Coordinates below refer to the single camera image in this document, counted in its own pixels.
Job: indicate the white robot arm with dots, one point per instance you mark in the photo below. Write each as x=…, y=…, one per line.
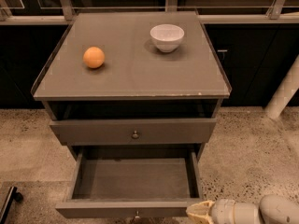
x=272, y=209

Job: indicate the white table leg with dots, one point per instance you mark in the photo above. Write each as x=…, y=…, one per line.
x=286, y=90

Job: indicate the orange fruit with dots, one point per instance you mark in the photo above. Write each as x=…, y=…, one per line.
x=94, y=57

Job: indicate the black wheeled cart base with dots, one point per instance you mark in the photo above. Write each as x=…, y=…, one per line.
x=12, y=196

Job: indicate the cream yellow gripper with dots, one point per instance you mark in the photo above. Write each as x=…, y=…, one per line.
x=221, y=211

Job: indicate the grey top drawer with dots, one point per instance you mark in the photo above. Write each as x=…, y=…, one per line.
x=132, y=131

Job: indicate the grey drawer cabinet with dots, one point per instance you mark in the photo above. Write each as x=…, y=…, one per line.
x=136, y=81

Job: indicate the grey drawer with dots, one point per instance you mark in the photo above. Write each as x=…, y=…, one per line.
x=137, y=181
x=132, y=131

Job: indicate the white ceramic bowl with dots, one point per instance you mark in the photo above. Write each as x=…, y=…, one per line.
x=166, y=37

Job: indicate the metal window frame rail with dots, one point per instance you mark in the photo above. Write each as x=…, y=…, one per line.
x=50, y=12

